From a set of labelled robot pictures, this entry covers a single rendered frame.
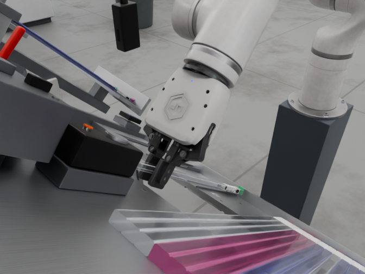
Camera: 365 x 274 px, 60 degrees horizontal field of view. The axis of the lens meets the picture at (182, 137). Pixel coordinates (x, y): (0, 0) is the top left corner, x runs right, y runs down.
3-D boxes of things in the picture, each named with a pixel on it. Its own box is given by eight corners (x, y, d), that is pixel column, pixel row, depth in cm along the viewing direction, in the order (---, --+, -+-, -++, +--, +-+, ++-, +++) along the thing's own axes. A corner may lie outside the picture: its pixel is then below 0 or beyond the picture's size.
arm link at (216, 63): (178, 38, 46) (168, 56, 46) (226, 50, 41) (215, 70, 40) (205, 66, 53) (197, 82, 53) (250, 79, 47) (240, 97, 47)
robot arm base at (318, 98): (304, 86, 118) (317, 37, 107) (356, 105, 107) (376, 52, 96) (276, 104, 108) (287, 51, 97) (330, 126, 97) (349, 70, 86)
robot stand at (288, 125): (273, 212, 159) (305, 87, 118) (306, 234, 148) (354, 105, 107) (252, 234, 149) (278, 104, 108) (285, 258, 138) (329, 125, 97)
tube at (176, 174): (236, 192, 70) (239, 187, 70) (241, 194, 69) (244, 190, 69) (8, 136, 30) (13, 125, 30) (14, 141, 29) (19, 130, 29)
